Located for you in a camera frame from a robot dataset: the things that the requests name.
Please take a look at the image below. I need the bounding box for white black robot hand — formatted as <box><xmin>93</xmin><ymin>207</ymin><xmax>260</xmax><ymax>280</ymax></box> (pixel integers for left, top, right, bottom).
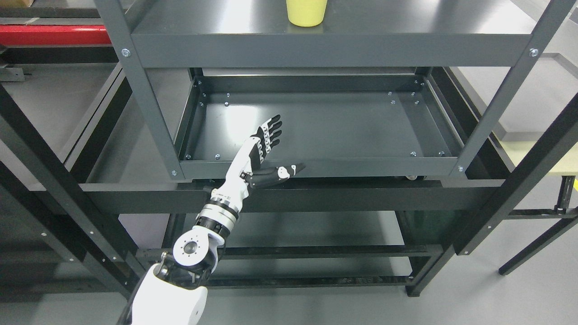
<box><xmin>209</xmin><ymin>115</ymin><xmax>306</xmax><ymax>213</ymax></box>

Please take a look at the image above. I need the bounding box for dark grey metal shelf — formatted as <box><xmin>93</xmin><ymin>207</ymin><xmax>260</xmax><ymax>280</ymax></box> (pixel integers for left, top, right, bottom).
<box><xmin>95</xmin><ymin>0</ymin><xmax>572</xmax><ymax>297</ymax></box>

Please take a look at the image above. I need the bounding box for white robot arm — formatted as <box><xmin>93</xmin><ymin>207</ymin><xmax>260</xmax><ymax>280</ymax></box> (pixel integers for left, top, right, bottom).
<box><xmin>117</xmin><ymin>201</ymin><xmax>239</xmax><ymax>325</ymax></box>

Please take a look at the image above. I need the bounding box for black metal rack frame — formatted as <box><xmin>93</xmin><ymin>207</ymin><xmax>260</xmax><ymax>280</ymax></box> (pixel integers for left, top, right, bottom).
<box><xmin>1</xmin><ymin>65</ymin><xmax>577</xmax><ymax>297</ymax></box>

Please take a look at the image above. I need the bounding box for yellow plastic cup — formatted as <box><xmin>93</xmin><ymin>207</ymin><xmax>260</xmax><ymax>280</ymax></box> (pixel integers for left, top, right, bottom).
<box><xmin>286</xmin><ymin>0</ymin><xmax>328</xmax><ymax>28</ymax></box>

